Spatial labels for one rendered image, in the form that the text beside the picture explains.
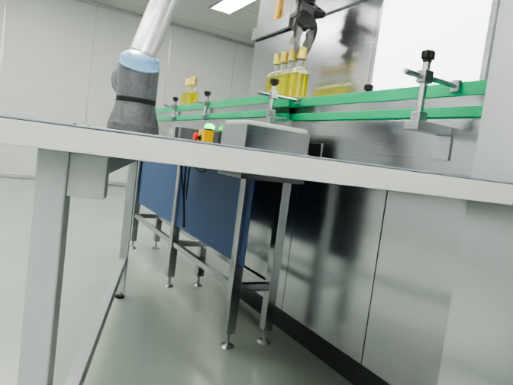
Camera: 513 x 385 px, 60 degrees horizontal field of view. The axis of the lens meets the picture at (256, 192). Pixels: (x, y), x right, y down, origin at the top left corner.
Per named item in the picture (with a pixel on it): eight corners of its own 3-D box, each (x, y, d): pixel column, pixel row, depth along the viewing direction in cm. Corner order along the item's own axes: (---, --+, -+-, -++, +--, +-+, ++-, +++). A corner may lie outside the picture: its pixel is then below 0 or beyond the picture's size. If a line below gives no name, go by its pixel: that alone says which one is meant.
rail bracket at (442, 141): (454, 161, 99) (470, 60, 97) (401, 153, 91) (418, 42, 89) (436, 160, 103) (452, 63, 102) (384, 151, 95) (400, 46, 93)
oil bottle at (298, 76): (302, 124, 164) (311, 66, 163) (290, 122, 162) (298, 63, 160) (295, 124, 169) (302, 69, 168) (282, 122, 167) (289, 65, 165)
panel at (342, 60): (489, 92, 113) (512, -44, 111) (482, 90, 112) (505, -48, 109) (295, 106, 192) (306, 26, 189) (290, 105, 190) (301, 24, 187)
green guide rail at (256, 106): (271, 117, 154) (274, 94, 154) (269, 116, 154) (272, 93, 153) (143, 121, 307) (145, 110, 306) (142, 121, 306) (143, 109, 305)
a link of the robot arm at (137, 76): (117, 94, 123) (122, 45, 122) (112, 96, 136) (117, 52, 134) (160, 101, 129) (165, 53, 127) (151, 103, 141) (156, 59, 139)
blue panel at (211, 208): (282, 266, 171) (298, 158, 168) (243, 267, 163) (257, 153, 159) (162, 204, 310) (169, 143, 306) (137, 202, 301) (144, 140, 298)
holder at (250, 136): (321, 162, 139) (324, 137, 138) (243, 151, 125) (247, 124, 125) (291, 158, 154) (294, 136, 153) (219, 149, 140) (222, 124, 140)
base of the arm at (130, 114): (106, 128, 123) (110, 92, 122) (106, 128, 137) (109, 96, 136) (161, 135, 128) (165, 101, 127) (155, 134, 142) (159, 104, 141)
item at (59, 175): (-9, 641, 64) (34, 147, 58) (114, 295, 211) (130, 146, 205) (59, 635, 65) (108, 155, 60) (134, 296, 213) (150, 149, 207)
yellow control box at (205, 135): (217, 149, 186) (220, 131, 185) (201, 147, 182) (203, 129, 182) (211, 148, 192) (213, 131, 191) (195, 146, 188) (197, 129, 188)
